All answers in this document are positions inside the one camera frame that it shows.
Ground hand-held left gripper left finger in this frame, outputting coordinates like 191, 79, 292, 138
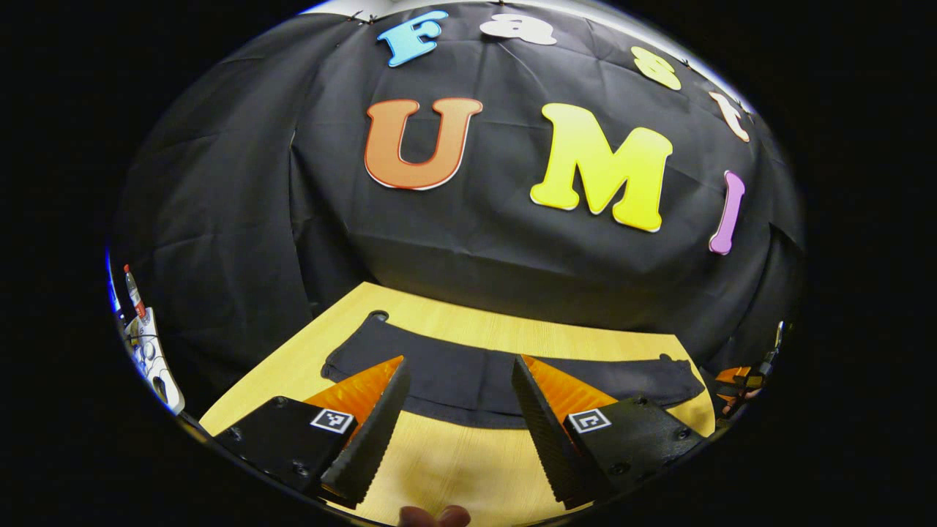
214, 355, 411, 511

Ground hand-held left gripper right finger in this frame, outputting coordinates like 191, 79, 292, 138
510, 354, 705, 511

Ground dark grey jeans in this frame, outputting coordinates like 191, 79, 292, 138
321, 311, 707, 430

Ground black backdrop cloth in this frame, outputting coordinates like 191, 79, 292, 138
110, 0, 806, 418

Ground white printed board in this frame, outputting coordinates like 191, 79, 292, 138
121, 307, 185, 416

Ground red capped bottle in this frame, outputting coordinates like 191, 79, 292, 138
123, 265, 149, 321

